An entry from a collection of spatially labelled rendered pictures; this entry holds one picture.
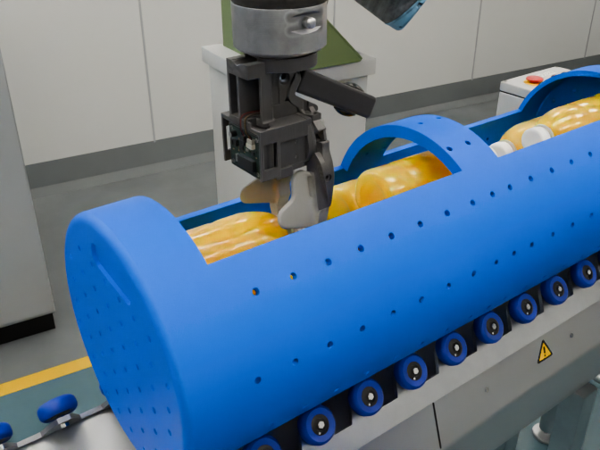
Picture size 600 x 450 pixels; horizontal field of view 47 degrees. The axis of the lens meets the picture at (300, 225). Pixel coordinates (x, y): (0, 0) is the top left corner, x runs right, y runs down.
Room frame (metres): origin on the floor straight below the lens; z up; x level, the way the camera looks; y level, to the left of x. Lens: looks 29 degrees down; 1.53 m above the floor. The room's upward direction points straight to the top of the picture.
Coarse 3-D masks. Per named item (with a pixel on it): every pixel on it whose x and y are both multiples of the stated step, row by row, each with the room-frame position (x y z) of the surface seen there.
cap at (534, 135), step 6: (528, 132) 0.94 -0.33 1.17; (534, 132) 0.93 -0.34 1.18; (540, 132) 0.92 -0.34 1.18; (546, 132) 0.93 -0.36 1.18; (522, 138) 0.94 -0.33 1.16; (528, 138) 0.93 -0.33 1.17; (534, 138) 0.93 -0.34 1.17; (540, 138) 0.92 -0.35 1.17; (546, 138) 0.92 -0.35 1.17; (522, 144) 0.94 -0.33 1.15; (528, 144) 0.93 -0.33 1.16
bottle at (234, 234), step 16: (208, 224) 0.61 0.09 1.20; (224, 224) 0.61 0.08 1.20; (240, 224) 0.61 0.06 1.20; (256, 224) 0.62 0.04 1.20; (272, 224) 0.63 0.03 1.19; (208, 240) 0.58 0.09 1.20; (224, 240) 0.59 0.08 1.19; (240, 240) 0.60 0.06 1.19; (256, 240) 0.60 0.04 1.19; (208, 256) 0.57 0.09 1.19; (224, 256) 0.58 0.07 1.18
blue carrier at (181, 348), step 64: (384, 128) 0.83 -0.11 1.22; (448, 128) 0.80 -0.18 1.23; (448, 192) 0.69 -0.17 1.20; (512, 192) 0.73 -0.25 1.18; (576, 192) 0.79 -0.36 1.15; (128, 256) 0.51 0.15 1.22; (192, 256) 0.52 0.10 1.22; (256, 256) 0.54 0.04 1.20; (320, 256) 0.57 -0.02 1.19; (384, 256) 0.60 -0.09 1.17; (448, 256) 0.64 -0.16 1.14; (512, 256) 0.70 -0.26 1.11; (576, 256) 0.81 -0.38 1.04; (128, 320) 0.51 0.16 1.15; (192, 320) 0.47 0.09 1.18; (256, 320) 0.50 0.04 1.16; (320, 320) 0.53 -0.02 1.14; (384, 320) 0.57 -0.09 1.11; (448, 320) 0.64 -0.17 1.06; (128, 384) 0.53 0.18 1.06; (192, 384) 0.44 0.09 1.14; (256, 384) 0.48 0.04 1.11; (320, 384) 0.52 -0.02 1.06; (192, 448) 0.44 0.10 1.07
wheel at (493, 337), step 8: (488, 312) 0.76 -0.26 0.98; (480, 320) 0.75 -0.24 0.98; (488, 320) 0.75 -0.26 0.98; (496, 320) 0.76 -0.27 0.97; (480, 328) 0.74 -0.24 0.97; (488, 328) 0.74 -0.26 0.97; (496, 328) 0.75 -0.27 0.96; (480, 336) 0.74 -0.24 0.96; (488, 336) 0.73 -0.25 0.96; (496, 336) 0.74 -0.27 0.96
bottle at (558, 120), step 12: (588, 96) 1.04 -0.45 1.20; (564, 108) 0.97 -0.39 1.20; (576, 108) 0.97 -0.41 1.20; (588, 108) 0.98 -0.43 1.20; (540, 120) 0.96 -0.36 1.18; (552, 120) 0.95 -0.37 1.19; (564, 120) 0.95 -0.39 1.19; (576, 120) 0.95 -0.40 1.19; (588, 120) 0.96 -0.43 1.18; (552, 132) 0.93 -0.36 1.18; (564, 132) 0.93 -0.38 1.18
